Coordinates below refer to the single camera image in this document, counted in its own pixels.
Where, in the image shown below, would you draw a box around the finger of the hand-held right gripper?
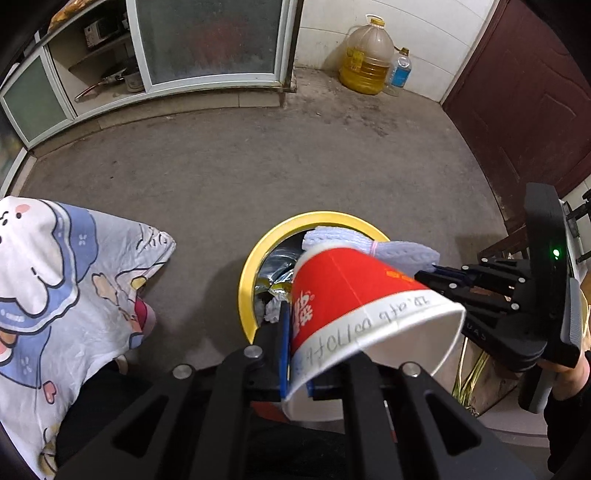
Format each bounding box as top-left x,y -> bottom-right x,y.
414,270 -> 516,320
433,260 -> 530,299

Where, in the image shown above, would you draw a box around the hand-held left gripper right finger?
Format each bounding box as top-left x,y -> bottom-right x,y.
306,352 -> 537,480

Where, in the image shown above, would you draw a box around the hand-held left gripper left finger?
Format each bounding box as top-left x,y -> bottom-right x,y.
55,301 -> 293,480

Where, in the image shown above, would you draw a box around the yellow-rimmed trash bin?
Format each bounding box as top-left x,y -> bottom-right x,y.
238,211 -> 393,344

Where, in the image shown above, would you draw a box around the light blue cloth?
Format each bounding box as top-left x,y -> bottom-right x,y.
301,225 -> 441,278

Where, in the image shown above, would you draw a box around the red paper cup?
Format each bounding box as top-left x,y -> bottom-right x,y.
283,244 -> 467,422

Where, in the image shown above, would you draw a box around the person's right hand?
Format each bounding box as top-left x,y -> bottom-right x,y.
551,294 -> 591,401

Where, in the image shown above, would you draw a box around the wooden stool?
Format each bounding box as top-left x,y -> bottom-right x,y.
478,217 -> 532,265

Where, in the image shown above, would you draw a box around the white crumpled tissue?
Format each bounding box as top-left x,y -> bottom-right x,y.
263,295 -> 290,324

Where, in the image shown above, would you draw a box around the black metal stand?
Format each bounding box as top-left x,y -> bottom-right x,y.
561,191 -> 591,269

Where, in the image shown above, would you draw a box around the green vegetable stalks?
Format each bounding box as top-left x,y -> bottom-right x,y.
452,337 -> 495,407

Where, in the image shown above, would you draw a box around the silver foil snack bag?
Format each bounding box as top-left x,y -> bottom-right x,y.
256,244 -> 306,296

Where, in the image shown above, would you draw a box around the dark red door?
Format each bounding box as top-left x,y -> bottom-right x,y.
441,0 -> 591,232

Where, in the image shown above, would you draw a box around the plastic bottle with blue label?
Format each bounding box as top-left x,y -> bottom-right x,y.
387,46 -> 413,97

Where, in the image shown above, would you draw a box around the cartoon printed tablecloth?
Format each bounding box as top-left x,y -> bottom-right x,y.
0,196 -> 177,480

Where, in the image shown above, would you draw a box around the yellow cooking oil jug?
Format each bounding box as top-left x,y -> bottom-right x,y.
339,15 -> 395,96

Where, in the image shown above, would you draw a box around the glass-door kitchen cabinet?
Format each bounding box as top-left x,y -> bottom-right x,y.
0,0 -> 302,153

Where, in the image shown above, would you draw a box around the metal pan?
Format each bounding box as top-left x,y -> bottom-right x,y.
75,74 -> 127,101

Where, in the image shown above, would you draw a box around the small electronic device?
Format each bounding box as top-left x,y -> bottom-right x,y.
83,21 -> 126,48

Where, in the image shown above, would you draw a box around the bag of bread buns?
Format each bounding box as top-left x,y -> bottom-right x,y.
48,0 -> 85,24

